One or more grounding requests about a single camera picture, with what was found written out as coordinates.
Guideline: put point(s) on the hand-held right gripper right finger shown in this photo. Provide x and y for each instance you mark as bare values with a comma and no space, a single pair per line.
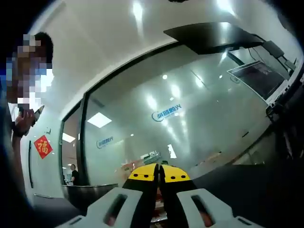
204,209

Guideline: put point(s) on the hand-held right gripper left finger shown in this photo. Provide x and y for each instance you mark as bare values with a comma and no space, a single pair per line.
114,209

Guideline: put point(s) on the metal bowl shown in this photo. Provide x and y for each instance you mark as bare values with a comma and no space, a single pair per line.
80,193

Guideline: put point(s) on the person's left hand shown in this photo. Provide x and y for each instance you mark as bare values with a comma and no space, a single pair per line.
23,120

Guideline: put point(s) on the dark grey table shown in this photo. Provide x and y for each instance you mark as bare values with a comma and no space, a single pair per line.
237,190

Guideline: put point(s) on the white paper sign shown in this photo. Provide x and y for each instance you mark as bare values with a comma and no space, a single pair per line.
171,151

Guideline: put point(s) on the square ceiling light panel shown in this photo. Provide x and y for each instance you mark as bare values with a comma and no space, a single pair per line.
68,137

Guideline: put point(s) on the red paper decoration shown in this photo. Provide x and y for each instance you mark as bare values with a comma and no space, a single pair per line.
43,146

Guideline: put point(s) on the dark object with pale tip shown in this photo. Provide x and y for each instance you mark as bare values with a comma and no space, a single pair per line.
38,114

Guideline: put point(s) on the black wrist watch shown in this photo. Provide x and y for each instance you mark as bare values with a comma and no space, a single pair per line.
18,133

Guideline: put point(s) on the white framed monitor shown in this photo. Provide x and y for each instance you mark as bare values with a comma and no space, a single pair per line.
259,76

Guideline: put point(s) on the black flat panel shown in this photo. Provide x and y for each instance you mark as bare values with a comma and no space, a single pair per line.
211,35

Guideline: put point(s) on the person's head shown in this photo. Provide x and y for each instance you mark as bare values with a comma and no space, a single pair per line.
46,42

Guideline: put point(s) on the black glass partition frame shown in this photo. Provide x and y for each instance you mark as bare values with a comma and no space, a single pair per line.
82,154

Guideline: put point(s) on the black equipment frame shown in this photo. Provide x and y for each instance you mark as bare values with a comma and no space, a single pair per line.
292,114

